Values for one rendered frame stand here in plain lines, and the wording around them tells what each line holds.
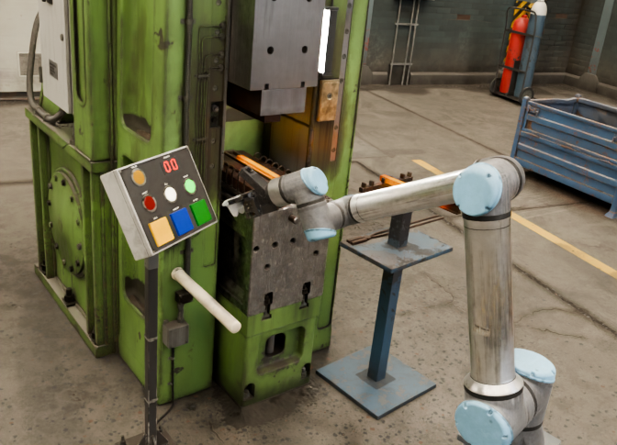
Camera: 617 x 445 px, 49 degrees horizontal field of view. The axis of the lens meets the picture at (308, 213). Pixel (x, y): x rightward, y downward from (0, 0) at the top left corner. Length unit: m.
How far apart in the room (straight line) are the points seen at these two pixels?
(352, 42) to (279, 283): 1.03
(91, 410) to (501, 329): 1.85
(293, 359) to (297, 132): 1.00
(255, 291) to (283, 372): 0.49
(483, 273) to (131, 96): 1.65
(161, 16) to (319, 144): 0.87
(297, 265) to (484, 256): 1.23
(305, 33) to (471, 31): 8.12
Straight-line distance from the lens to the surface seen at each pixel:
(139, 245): 2.12
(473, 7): 10.49
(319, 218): 1.99
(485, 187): 1.62
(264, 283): 2.71
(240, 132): 3.05
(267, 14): 2.42
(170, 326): 2.78
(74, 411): 3.05
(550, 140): 6.31
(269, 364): 3.02
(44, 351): 3.42
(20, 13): 7.58
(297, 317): 2.91
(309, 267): 2.81
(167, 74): 2.43
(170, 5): 2.39
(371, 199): 2.02
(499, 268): 1.70
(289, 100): 2.54
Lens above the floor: 1.90
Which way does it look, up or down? 22 degrees down
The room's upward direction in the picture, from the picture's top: 6 degrees clockwise
